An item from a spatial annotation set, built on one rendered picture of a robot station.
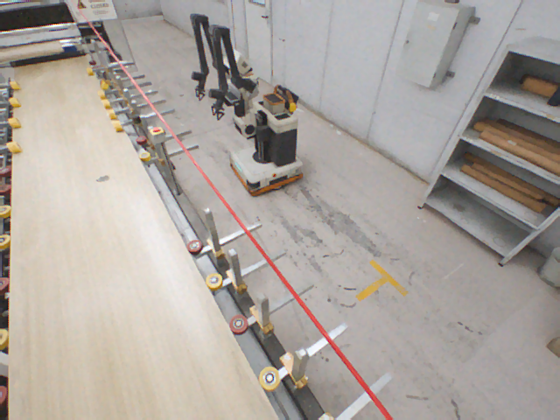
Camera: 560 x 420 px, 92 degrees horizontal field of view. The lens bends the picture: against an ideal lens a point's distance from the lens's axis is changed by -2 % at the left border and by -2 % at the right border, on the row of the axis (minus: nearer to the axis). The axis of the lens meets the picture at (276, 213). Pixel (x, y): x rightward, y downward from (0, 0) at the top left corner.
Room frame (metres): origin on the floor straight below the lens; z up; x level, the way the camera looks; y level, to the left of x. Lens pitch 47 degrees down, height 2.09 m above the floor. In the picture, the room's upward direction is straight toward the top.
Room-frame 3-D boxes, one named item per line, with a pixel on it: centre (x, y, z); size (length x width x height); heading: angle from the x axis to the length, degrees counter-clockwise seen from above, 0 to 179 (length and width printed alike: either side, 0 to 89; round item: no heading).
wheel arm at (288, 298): (0.56, 0.00, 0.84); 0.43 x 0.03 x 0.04; 123
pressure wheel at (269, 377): (0.25, 0.03, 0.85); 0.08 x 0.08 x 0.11
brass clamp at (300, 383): (0.29, -0.07, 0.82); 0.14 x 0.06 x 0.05; 33
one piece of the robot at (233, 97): (2.44, 0.38, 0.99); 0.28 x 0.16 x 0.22; 29
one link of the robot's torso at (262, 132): (2.45, 0.24, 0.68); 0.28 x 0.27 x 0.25; 29
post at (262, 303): (0.48, 0.05, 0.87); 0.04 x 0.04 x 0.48; 33
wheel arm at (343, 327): (0.36, -0.14, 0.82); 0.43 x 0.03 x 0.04; 123
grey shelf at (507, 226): (1.80, -1.96, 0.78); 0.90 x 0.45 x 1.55; 33
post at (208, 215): (0.90, 0.33, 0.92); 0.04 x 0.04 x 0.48; 33
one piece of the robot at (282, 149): (2.63, 0.04, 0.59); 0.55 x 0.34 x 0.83; 29
